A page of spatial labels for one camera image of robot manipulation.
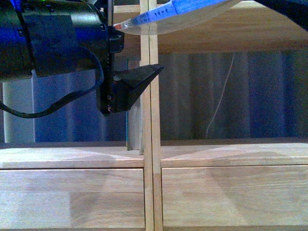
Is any upper right wooden drawer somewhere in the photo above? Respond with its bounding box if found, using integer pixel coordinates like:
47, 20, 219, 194
162, 165, 308, 228

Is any upper left wooden drawer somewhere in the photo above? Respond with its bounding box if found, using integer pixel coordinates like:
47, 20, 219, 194
0, 169, 145, 230

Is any left wooden shelf unit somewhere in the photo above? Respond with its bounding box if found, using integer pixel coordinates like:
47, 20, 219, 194
0, 0, 154, 231

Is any thin white hanging cable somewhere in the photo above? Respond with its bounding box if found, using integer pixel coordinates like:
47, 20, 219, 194
205, 52, 236, 140

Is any blue white book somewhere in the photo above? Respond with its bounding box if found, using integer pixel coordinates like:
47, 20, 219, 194
114, 0, 239, 35

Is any grey curtain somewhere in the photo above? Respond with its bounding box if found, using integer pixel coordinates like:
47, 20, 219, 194
0, 49, 308, 143

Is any wooden drawer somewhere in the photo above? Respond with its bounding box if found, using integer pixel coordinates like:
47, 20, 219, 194
0, 169, 145, 230
162, 165, 308, 228

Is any wooden shelf unit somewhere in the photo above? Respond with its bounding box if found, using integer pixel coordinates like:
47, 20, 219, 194
150, 1, 308, 231
0, 0, 154, 231

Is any upright teal-spined book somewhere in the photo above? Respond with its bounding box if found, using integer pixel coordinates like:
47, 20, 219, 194
126, 57, 145, 155

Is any right wooden shelf unit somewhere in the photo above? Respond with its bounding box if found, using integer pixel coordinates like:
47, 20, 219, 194
150, 1, 308, 231

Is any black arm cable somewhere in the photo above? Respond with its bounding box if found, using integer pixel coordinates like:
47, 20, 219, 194
0, 45, 104, 119

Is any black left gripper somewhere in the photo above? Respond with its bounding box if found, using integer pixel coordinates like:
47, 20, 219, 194
97, 7, 164, 116

